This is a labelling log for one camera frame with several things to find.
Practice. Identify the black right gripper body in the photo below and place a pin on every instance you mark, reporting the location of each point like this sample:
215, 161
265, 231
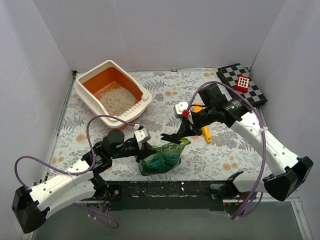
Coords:
188, 126

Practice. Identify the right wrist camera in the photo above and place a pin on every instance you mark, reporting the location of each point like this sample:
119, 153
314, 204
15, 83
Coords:
179, 109

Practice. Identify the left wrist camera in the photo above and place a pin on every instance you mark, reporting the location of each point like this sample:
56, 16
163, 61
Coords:
141, 134

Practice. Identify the red grid block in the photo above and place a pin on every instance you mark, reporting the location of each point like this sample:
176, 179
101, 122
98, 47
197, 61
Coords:
243, 83

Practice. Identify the floral patterned table mat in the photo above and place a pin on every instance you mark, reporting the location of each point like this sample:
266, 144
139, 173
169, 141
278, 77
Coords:
225, 155

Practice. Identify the green cat litter bag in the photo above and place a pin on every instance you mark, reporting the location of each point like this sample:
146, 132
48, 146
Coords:
167, 157

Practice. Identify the black and grey checkerboard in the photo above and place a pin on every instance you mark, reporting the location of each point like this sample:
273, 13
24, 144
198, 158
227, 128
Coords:
229, 76

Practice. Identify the yellow plastic litter scoop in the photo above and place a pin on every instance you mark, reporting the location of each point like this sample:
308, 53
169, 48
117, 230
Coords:
205, 130

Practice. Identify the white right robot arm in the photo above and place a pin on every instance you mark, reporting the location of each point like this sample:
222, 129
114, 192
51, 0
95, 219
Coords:
287, 171

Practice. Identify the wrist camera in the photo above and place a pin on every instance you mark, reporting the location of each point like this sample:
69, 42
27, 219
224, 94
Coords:
179, 109
141, 134

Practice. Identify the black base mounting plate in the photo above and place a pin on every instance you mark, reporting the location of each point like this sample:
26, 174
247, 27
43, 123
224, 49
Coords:
163, 195

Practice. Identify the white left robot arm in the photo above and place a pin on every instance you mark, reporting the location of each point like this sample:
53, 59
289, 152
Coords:
32, 206

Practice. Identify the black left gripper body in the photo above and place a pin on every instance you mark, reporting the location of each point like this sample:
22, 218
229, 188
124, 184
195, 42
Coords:
141, 152

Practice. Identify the white and orange litter box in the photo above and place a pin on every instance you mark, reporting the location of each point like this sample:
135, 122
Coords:
106, 77

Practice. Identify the small black clip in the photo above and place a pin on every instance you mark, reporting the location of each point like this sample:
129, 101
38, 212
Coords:
172, 138

